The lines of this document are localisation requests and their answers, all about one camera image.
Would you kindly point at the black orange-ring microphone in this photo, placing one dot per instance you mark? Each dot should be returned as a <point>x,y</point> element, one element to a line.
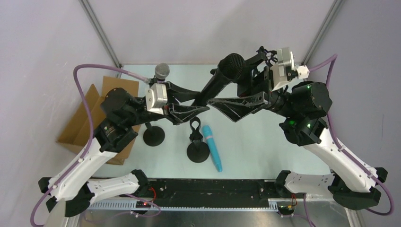
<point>228,70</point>

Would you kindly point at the black tripod shock-mount stand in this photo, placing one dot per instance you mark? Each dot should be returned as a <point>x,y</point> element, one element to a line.
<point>266,51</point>

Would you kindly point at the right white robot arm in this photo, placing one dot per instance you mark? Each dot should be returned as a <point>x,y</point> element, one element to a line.
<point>352,183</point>

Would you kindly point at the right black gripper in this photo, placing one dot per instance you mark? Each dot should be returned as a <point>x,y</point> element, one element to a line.
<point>267,91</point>

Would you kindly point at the teal blue microphone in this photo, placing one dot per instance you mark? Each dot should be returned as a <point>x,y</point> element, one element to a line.
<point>207,132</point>

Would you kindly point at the purple glitter microphone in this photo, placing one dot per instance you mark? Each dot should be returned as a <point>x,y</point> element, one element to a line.
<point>162,71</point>

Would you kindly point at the brown cardboard box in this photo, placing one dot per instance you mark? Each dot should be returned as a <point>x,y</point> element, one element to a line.
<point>76,133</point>

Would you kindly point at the black round-base mic stand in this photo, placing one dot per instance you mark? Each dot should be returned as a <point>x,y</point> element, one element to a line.
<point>153,135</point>

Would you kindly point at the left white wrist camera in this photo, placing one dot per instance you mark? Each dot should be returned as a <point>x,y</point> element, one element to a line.
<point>156,98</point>

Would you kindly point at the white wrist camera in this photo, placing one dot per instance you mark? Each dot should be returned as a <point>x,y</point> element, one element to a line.
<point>156,98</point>
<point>285,69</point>

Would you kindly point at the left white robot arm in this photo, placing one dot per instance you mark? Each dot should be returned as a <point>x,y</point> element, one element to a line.
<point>73,188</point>

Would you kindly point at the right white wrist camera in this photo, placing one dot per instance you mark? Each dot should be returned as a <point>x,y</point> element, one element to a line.
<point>285,69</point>

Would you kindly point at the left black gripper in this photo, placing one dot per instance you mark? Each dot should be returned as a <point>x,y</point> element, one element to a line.
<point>169,102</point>

